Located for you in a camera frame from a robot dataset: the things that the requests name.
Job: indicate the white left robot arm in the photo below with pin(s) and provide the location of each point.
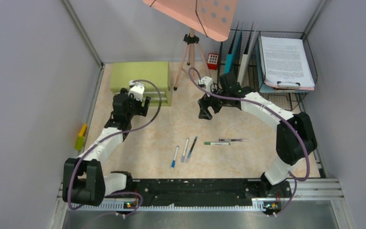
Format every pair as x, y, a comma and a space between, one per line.
83, 178

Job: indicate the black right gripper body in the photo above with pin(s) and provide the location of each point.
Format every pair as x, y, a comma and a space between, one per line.
216, 103

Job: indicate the grey white file folder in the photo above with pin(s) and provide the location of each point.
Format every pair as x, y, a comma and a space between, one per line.
247, 53

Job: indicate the pink perforated board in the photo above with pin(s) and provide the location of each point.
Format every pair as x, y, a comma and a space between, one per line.
212, 18

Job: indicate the yellow green toy block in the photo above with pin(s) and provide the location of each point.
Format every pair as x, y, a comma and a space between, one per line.
80, 138

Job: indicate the black wire mesh file rack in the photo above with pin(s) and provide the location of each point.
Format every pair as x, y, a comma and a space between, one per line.
242, 52

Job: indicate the pink clipboard with papers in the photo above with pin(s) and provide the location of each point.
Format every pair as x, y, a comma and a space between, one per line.
285, 63

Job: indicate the grey white marker pen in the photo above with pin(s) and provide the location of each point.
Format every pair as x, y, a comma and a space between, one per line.
185, 150

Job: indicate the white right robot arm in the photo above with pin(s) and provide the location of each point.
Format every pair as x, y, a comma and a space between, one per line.
295, 137

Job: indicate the green white marker pen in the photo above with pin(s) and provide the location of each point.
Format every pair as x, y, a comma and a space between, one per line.
217, 143

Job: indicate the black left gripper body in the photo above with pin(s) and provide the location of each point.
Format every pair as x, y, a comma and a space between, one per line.
136, 106

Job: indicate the teal gel pen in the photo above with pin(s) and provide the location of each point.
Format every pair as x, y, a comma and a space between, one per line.
191, 150

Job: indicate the green metal drawer box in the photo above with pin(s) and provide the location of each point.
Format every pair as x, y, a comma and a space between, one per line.
157, 72

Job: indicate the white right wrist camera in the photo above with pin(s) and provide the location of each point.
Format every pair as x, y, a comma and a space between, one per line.
206, 83

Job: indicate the red white small box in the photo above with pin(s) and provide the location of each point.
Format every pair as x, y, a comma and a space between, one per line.
212, 61

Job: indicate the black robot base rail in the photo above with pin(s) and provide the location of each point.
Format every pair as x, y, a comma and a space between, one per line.
206, 192

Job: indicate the teal file folder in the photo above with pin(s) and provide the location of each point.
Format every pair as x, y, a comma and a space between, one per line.
233, 50

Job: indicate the blue white marker pen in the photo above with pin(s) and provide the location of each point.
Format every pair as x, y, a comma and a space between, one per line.
174, 157

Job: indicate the dark purple pen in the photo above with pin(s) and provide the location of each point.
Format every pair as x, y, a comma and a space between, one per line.
233, 140

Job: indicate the light blue clipboard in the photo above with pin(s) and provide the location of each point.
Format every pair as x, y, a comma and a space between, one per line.
263, 87

